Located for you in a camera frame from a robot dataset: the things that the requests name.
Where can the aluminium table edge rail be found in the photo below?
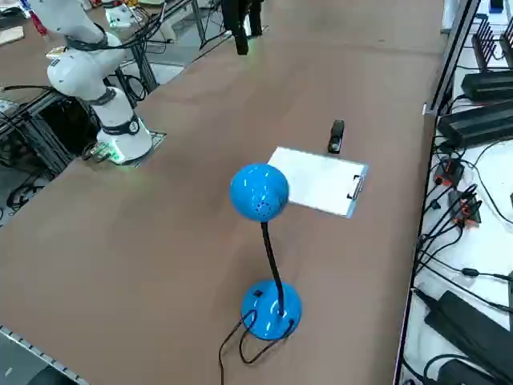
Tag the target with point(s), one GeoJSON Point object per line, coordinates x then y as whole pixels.
{"type": "Point", "coordinates": [24, 345]}

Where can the orange and black connector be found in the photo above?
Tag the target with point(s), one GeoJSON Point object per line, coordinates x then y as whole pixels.
{"type": "Point", "coordinates": [465, 208]}
{"type": "Point", "coordinates": [451, 172]}

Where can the black power brick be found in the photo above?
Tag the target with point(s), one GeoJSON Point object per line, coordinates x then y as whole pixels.
{"type": "Point", "coordinates": [473, 124]}
{"type": "Point", "coordinates": [487, 86]}

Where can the large black power adapter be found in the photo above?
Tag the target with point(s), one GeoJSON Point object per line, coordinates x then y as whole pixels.
{"type": "Point", "coordinates": [465, 325]}

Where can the blue gooseneck desk lamp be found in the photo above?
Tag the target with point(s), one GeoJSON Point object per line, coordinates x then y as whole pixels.
{"type": "Point", "coordinates": [258, 192]}

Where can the black under-table frame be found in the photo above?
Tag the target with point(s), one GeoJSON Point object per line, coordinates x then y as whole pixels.
{"type": "Point", "coordinates": [44, 120]}

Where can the white paper sheet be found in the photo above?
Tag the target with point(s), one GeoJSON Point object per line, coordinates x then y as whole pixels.
{"type": "Point", "coordinates": [320, 180]}

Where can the black stapler with red end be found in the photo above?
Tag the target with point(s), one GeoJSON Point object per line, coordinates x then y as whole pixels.
{"type": "Point", "coordinates": [336, 138]}

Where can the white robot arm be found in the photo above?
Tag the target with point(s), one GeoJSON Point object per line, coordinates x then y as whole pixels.
{"type": "Point", "coordinates": [76, 68]}

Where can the black finned rack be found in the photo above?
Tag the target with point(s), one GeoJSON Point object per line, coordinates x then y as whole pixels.
{"type": "Point", "coordinates": [487, 44]}

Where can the blue clipboard with metal clip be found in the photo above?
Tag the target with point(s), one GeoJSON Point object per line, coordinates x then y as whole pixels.
{"type": "Point", "coordinates": [356, 188]}

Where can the aluminium frame rail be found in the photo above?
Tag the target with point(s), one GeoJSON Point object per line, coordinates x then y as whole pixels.
{"type": "Point", "coordinates": [449, 68]}

